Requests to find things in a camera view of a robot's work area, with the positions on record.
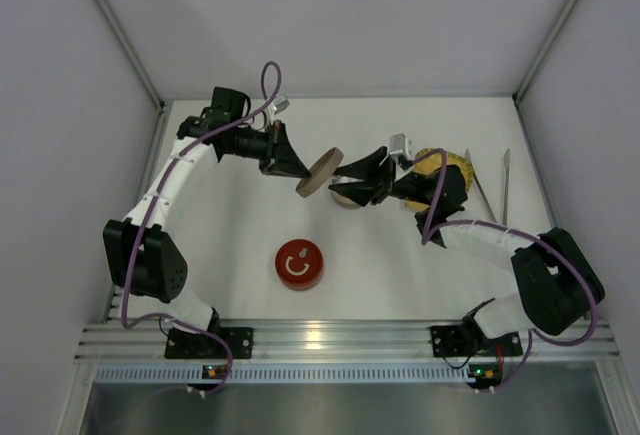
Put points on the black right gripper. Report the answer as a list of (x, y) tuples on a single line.
[(391, 181)]

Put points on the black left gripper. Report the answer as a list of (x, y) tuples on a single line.
[(272, 147)]

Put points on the beige steel lunch box bowl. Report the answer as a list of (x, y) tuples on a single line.
[(338, 197)]

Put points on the beige lunch box lid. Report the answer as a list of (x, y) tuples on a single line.
[(320, 172)]

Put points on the red lunch box lid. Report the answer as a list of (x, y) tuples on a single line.
[(298, 256)]

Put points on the stainless steel food tongs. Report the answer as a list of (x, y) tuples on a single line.
[(491, 178)]

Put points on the red steel lunch box bowl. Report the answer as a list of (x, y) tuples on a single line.
[(302, 282)]

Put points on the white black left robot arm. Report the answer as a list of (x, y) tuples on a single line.
[(143, 257)]

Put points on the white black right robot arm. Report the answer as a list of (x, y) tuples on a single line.
[(555, 284)]

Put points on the bamboo woven serving tray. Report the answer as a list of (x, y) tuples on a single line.
[(431, 164)]

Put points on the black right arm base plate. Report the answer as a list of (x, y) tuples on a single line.
[(457, 340)]

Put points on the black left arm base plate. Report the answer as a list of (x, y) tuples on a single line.
[(181, 345)]

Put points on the aluminium left side frame rail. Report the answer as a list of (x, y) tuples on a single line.
[(120, 35)]

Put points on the aluminium frame rail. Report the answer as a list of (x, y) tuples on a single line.
[(276, 341), (120, 35)]

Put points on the slotted grey cable duct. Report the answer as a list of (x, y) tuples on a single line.
[(294, 373)]

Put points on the aluminium front frame rail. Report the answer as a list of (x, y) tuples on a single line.
[(276, 341)]

